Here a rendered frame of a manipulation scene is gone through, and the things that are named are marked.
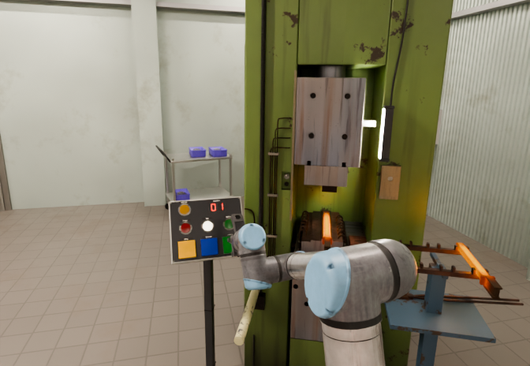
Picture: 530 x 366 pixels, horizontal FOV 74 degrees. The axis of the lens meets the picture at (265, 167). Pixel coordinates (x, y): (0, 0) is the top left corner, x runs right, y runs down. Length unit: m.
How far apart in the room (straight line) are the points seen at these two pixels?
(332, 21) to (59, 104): 4.36
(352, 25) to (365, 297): 1.34
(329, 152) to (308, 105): 0.24
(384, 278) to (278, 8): 1.39
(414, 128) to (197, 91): 3.92
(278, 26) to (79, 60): 3.98
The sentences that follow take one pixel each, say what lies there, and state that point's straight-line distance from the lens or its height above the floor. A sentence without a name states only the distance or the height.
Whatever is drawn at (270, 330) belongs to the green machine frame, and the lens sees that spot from 2.24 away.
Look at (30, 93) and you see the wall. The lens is 5.62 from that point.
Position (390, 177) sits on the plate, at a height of 1.30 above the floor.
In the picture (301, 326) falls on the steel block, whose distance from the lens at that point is 1.95.
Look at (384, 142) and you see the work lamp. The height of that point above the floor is 1.47.
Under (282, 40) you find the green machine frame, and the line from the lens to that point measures 1.77.
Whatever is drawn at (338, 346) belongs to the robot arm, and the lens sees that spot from 0.71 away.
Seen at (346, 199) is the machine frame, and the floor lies 1.05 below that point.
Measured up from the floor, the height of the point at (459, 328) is 0.76.
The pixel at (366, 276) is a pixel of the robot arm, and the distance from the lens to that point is 0.68.
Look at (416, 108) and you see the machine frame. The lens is 1.81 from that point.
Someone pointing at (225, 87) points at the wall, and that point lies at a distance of 5.31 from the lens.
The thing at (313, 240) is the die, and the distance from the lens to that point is 1.77.
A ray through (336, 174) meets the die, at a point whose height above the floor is 1.33.
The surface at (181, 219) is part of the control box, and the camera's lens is 1.66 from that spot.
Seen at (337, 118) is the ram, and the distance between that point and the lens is 1.62.
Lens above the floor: 1.72
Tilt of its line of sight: 13 degrees down
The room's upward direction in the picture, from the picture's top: 1 degrees clockwise
